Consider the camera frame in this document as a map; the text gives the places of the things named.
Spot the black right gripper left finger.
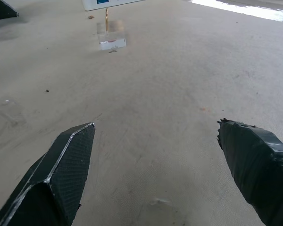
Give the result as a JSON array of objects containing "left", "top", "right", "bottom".
[{"left": 0, "top": 122, "right": 96, "bottom": 226}]

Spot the clear acrylic block card stand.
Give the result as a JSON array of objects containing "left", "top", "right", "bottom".
[{"left": 96, "top": 7, "right": 127, "bottom": 51}]

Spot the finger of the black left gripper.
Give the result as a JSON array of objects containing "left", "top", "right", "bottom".
[{"left": 0, "top": 0, "right": 20, "bottom": 21}]

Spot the white sign card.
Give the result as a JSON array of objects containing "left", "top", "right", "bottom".
[{"left": 82, "top": 0, "right": 146, "bottom": 12}]

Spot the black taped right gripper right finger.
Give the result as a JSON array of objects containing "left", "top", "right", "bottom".
[{"left": 216, "top": 118, "right": 283, "bottom": 226}]

